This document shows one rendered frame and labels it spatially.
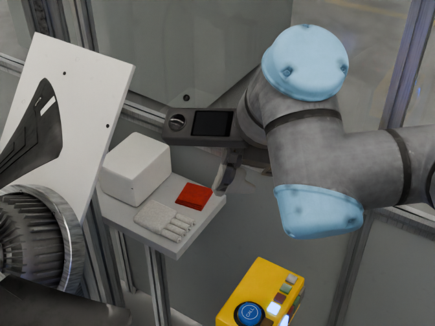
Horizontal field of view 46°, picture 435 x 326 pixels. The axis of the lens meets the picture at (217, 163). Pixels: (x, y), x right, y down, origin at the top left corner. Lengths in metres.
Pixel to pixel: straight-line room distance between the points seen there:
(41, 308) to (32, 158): 0.23
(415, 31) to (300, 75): 0.57
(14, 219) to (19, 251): 0.06
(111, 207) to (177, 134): 0.78
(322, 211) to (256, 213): 1.01
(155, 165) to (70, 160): 0.38
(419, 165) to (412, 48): 0.55
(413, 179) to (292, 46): 0.16
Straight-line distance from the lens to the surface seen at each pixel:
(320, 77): 0.47
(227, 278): 1.76
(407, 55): 1.03
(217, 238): 1.63
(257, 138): 0.58
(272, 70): 0.47
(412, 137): 0.50
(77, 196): 1.03
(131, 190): 1.35
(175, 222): 1.32
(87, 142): 1.02
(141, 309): 2.23
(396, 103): 1.09
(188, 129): 0.65
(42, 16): 1.33
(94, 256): 1.29
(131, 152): 1.40
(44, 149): 0.73
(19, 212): 0.99
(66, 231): 1.00
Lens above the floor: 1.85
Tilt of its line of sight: 41 degrees down
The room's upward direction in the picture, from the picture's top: straight up
